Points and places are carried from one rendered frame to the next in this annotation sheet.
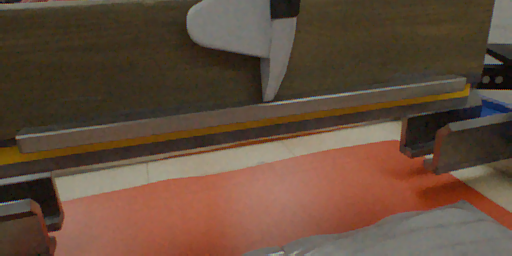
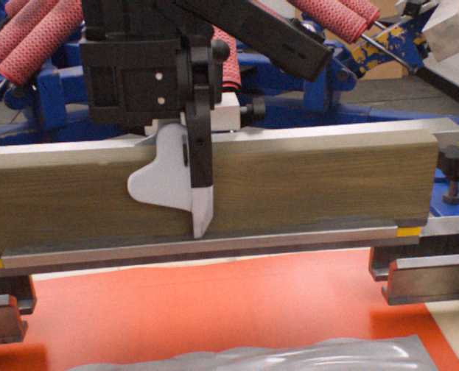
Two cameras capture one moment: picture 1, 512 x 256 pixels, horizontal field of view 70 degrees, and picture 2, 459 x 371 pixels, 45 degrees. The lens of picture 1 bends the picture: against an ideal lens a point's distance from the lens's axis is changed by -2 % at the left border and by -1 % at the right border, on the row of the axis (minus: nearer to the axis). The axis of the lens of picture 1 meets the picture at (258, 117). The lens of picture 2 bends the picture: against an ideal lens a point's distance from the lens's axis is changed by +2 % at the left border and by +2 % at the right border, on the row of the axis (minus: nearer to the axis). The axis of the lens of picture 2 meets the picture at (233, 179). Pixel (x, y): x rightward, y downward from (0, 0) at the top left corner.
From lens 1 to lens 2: 0.21 m
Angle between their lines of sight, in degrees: 12
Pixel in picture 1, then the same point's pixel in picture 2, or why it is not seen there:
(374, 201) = (323, 321)
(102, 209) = (72, 293)
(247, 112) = (178, 246)
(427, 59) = (359, 205)
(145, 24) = (99, 179)
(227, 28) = (158, 190)
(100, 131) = (62, 256)
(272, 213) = (221, 318)
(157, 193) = (124, 282)
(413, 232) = (337, 361)
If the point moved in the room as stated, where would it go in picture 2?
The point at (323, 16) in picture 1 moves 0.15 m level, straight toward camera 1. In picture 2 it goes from (249, 171) to (150, 291)
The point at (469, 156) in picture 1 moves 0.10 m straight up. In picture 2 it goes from (429, 291) to (446, 191)
